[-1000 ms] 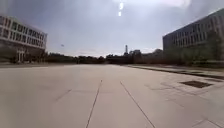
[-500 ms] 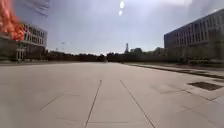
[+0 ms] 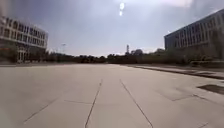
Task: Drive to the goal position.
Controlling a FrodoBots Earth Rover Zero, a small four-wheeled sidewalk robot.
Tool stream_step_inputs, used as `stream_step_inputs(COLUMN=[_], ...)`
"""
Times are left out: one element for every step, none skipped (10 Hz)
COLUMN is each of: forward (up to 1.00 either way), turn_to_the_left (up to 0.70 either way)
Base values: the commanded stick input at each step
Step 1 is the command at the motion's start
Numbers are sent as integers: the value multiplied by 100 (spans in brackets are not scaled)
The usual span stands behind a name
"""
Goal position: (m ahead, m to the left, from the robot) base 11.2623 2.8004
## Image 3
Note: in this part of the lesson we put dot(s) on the distant tower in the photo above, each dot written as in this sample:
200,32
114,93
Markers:
127,49

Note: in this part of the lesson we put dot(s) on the row of dark trees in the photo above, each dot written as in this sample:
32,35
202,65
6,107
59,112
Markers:
90,59

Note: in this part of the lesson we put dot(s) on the street lamp pole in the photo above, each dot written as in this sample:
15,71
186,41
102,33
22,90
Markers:
63,48

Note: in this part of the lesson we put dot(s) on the pale concrete slab plaza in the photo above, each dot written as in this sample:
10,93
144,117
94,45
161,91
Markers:
66,90

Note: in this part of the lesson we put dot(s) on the raised dark kerb strip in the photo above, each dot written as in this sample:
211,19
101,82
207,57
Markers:
186,71

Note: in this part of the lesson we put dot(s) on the large grey building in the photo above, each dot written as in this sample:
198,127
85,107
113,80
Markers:
196,35

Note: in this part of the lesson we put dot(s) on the white building with dark windows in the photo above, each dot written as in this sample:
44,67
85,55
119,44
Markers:
23,35

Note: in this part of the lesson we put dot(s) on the dark ground grate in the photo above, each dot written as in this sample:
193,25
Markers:
213,88

